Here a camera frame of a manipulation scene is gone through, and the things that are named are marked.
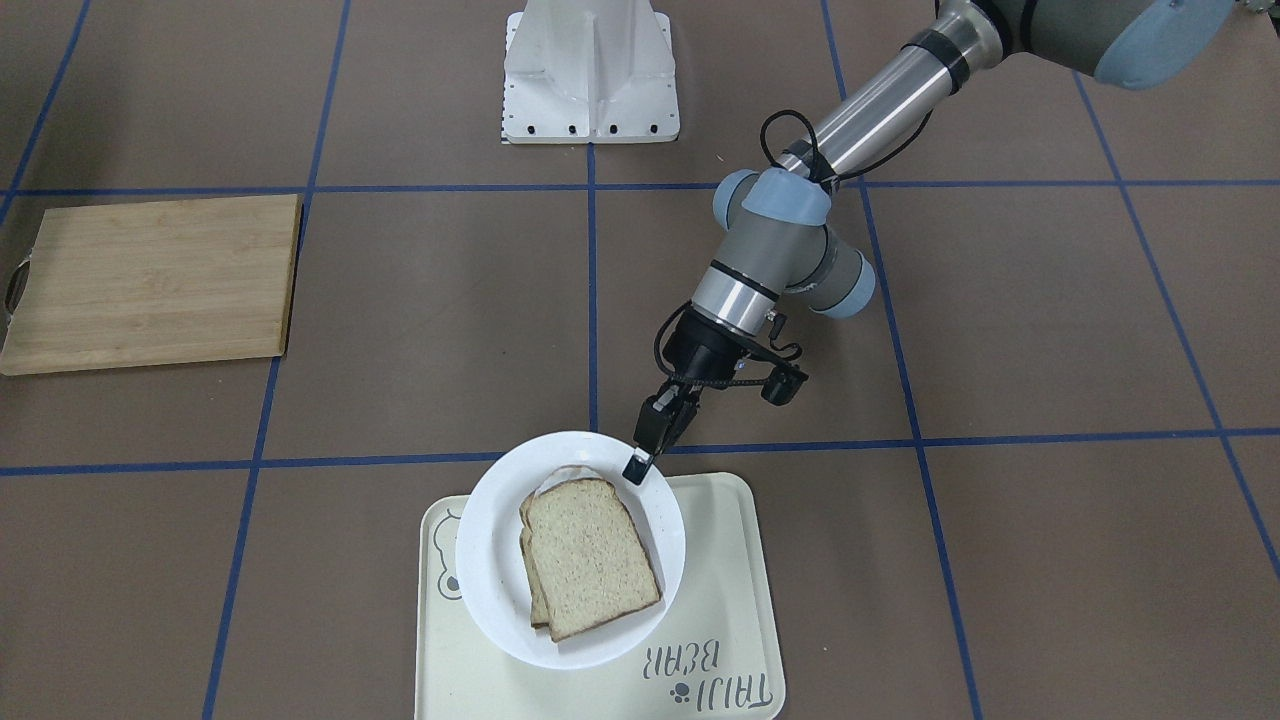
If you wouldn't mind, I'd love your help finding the wooden cutting board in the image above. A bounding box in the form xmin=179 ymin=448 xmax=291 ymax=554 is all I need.
xmin=3 ymin=193 xmax=303 ymax=377

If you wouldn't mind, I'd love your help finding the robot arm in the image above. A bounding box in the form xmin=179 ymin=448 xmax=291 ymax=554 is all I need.
xmin=622 ymin=1 xmax=1234 ymax=486

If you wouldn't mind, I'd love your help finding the cream bear serving tray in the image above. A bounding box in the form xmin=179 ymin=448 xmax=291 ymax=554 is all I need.
xmin=413 ymin=460 xmax=786 ymax=719

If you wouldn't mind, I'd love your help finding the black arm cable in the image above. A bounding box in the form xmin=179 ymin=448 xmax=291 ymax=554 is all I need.
xmin=760 ymin=108 xmax=936 ymax=186

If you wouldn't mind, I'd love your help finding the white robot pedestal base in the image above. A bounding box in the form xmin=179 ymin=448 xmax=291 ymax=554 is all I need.
xmin=500 ymin=1 xmax=681 ymax=145

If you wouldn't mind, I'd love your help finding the white round plate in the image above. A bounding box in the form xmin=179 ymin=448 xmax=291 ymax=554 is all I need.
xmin=454 ymin=430 xmax=686 ymax=670

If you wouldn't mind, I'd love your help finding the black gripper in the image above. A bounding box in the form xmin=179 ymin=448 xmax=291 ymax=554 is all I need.
xmin=622 ymin=305 xmax=763 ymax=486

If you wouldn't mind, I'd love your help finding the bread slice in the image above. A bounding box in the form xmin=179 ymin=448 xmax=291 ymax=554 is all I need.
xmin=518 ymin=528 xmax=550 ymax=629
xmin=518 ymin=465 xmax=662 ymax=643

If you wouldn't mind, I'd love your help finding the bread slice under egg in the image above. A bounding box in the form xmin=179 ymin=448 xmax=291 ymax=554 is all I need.
xmin=518 ymin=528 xmax=550 ymax=629

